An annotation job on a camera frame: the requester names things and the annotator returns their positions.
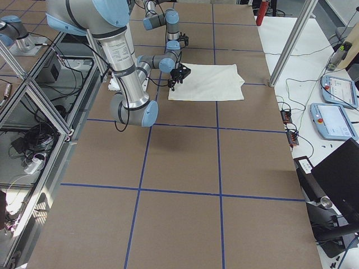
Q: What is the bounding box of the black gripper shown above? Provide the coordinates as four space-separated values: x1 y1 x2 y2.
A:
168 68 185 91
177 33 189 48

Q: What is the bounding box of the cream long-sleeve cat shirt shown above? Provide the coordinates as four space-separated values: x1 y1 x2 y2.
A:
168 63 245 101

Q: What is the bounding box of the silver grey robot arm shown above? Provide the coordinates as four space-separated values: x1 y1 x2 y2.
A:
46 0 191 127
142 1 189 49

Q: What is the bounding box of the red fire extinguisher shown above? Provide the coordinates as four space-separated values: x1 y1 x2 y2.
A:
256 0 269 26

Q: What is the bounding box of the far orange black electronics module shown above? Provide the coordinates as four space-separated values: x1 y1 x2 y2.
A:
280 109 293 124

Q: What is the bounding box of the orange black electronics module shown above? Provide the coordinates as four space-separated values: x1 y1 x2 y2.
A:
286 130 299 147
280 109 293 124

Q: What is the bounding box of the near orange black electronics module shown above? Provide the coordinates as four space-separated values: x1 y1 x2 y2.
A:
286 130 299 147

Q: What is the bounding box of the far blue teach pendant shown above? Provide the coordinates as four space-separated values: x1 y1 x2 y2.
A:
320 75 358 109

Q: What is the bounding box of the blue teach pendant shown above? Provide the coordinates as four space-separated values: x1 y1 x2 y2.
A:
320 75 358 109
310 103 358 141

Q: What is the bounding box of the near blue teach pendant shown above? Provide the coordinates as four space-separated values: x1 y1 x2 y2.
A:
310 103 358 141

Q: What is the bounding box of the black box with white label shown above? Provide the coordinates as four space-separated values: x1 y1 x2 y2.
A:
293 156 326 202

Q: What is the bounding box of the black laptop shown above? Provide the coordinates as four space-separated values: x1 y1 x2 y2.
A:
311 138 358 224

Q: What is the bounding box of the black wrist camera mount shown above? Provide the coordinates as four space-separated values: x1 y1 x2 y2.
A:
179 63 191 79

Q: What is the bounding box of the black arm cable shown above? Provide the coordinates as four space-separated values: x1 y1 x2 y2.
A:
113 69 180 132

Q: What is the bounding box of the white camera post with base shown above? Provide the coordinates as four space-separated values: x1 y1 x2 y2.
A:
107 77 150 92

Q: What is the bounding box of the aluminium frame post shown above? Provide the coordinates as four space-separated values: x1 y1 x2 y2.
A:
269 0 318 87

